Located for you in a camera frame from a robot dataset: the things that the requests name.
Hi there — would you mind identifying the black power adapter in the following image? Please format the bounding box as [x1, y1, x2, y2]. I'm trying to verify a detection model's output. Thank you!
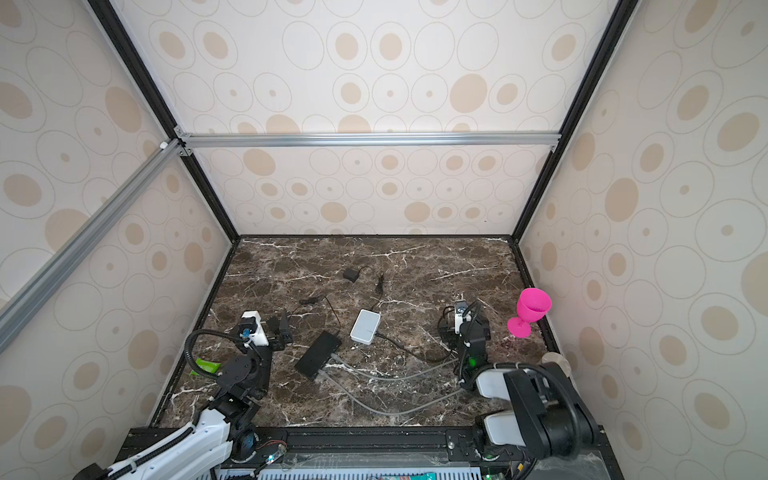
[342, 268, 360, 283]
[299, 296, 322, 305]

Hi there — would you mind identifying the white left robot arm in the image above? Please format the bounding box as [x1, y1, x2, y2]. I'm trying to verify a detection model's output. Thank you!
[75, 311, 293, 479]

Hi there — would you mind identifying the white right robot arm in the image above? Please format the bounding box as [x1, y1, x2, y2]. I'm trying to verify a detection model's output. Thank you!
[437, 301, 600, 461]

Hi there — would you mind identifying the pink plastic goblet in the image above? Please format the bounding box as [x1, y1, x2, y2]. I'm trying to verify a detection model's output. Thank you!
[507, 288, 552, 338]

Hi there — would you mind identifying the green snack packet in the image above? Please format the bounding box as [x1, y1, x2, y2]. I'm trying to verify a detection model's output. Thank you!
[190, 358, 221, 376]

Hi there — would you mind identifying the silver horizontal aluminium bar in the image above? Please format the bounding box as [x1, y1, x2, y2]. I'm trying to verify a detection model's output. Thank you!
[181, 131, 561, 148]

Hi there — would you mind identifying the silver diagonal aluminium bar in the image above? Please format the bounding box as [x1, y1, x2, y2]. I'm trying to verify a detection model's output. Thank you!
[1, 139, 181, 350]

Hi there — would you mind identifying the black bundled adapter cable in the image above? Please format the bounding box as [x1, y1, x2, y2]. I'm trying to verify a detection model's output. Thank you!
[356, 265, 386, 296]

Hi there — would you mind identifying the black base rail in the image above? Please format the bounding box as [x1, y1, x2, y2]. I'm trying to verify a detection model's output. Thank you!
[119, 423, 607, 464]

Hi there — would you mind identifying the black vertical frame post left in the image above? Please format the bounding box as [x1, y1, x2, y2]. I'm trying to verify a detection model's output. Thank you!
[86, 0, 240, 243]

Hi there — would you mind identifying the black vertical frame post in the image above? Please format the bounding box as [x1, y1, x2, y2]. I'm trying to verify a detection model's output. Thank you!
[86, 0, 240, 243]
[510, 0, 639, 246]

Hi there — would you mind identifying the black vertical frame post right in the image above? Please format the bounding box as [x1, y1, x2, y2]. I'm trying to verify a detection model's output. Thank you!
[510, 0, 639, 246]

